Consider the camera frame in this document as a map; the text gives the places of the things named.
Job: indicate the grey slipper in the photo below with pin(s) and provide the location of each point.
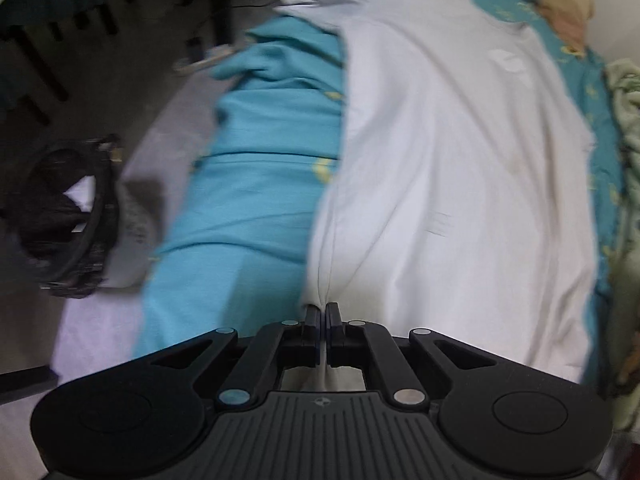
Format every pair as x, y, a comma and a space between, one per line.
210, 59

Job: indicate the black trash bin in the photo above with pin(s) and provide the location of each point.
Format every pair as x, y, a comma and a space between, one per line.
55, 210

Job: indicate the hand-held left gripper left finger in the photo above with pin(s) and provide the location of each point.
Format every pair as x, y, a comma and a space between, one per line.
312, 321

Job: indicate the pale green fleece blanket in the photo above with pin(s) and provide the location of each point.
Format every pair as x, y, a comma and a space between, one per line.
627, 170

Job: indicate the white shirt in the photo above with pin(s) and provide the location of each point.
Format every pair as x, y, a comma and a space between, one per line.
425, 160

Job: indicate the patchwork pillow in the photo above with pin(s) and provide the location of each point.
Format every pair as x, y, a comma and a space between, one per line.
560, 0

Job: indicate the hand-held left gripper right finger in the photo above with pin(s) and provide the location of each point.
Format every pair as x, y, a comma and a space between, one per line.
333, 321

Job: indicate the teal printed bed sheet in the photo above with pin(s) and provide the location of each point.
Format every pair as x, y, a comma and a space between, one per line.
260, 200

